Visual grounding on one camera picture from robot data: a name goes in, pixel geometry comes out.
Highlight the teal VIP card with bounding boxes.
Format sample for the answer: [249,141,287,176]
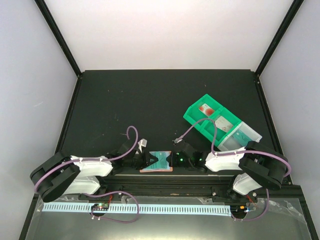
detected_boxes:
[150,151,171,170]

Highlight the pink leather card holder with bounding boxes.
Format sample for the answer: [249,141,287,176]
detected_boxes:
[139,151,173,173]

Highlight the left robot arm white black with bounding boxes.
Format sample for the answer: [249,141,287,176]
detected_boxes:
[29,139,159,203]

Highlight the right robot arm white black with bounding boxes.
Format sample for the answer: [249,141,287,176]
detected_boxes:
[166,140,292,203]

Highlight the white VIP card in bin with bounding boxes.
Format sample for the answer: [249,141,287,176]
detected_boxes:
[215,115,234,133]

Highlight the red circle card in bin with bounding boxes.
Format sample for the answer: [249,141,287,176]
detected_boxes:
[198,103,215,117]

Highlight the teal cards in clear bin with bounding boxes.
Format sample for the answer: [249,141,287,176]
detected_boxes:
[233,129,252,147]

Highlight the green bin middle compartment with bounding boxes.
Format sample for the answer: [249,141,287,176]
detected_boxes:
[200,107,241,147]

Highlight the left controller board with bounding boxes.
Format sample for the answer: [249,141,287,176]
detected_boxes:
[90,203,109,212]

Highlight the controller board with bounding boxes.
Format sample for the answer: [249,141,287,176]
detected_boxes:
[230,205,253,214]
[90,203,109,212]

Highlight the right controller board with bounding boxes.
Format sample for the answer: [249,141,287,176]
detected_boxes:
[230,205,253,214]

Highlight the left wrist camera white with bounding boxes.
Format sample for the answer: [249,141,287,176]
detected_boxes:
[137,138,148,152]

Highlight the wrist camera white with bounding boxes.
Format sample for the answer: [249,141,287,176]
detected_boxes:
[173,137,183,145]
[137,138,148,152]

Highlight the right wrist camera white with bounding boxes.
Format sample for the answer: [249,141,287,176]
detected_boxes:
[173,137,183,145]

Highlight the black aluminium rail front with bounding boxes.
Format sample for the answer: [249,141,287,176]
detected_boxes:
[37,173,303,198]

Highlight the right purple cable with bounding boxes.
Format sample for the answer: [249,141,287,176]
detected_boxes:
[173,118,292,222]

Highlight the white slotted cable duct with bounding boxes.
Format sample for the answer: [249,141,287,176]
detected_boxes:
[42,202,231,217]

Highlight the left black frame post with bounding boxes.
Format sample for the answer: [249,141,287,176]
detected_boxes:
[34,0,82,78]

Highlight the black frame post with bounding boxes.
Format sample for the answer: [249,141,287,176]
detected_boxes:
[255,0,304,77]
[34,0,82,78]

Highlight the right black frame post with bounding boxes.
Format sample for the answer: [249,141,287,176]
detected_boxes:
[255,0,304,77]

